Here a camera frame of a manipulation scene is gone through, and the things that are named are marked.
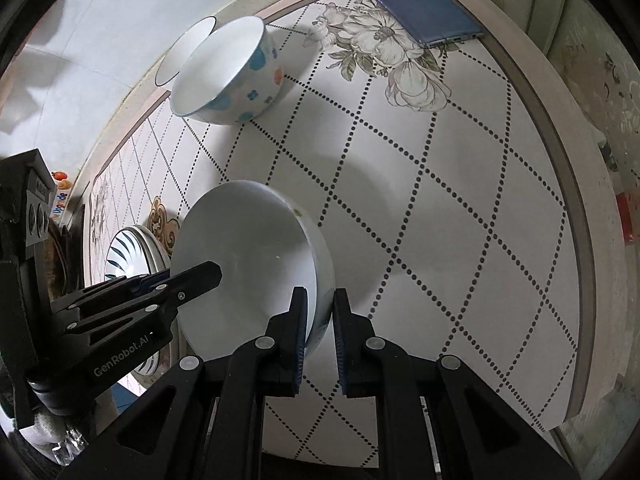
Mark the white bowl dark rim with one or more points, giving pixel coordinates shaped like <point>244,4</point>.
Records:
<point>183,47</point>

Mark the blue leaf pattern plate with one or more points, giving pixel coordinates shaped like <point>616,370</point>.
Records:
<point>127,259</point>

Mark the white bowl coloured dots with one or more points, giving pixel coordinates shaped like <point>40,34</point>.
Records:
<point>233,76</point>

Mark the plain white bowl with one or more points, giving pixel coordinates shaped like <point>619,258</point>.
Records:
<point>266,245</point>

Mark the colourful wall sticker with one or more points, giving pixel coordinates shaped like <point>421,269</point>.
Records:
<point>62,193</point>

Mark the blue smartphone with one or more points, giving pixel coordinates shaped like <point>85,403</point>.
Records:
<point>433,23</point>

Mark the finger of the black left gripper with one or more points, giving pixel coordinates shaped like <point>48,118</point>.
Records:
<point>185,284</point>

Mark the white gloved left hand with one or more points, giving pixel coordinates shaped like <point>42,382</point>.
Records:
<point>62,440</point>

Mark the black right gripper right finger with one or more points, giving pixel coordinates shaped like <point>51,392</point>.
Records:
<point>357,364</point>

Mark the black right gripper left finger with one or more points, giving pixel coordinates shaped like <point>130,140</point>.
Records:
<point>285,359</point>

